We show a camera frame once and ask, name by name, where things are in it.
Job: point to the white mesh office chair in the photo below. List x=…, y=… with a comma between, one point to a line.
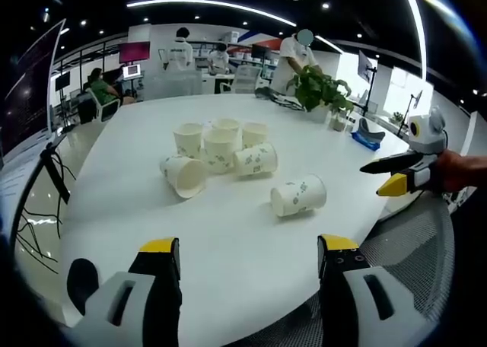
x=245, y=78

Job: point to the blue tissue box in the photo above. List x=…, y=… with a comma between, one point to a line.
x=367, y=137

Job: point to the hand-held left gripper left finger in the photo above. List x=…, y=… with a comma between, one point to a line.
x=114, y=309

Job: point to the large dark monitor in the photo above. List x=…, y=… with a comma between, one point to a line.
x=28, y=92

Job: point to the group of white paper cups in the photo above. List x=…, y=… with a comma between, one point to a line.
x=220, y=151

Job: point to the pink wall screen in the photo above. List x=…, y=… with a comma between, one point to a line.
x=134, y=52

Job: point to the white table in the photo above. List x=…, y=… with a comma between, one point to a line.
x=236, y=225

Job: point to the white floral paper cup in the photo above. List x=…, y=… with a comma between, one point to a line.
x=298, y=198

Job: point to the dark round object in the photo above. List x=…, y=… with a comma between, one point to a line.
x=81, y=284

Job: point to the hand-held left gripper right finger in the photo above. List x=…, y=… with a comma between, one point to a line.
x=365, y=305

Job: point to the small computer monitor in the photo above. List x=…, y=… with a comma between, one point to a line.
x=131, y=71

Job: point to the green potted plant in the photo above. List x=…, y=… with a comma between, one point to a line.
x=321, y=88

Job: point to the small green plant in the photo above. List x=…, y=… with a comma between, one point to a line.
x=397, y=116

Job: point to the person's right hand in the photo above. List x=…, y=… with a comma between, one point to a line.
x=456, y=172

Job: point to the ceiling light strip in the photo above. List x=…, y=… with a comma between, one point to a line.
x=213, y=7

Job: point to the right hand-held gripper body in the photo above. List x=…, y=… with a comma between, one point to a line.
x=426, y=135

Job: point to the grey mesh office chair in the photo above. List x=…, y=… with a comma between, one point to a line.
x=414, y=244

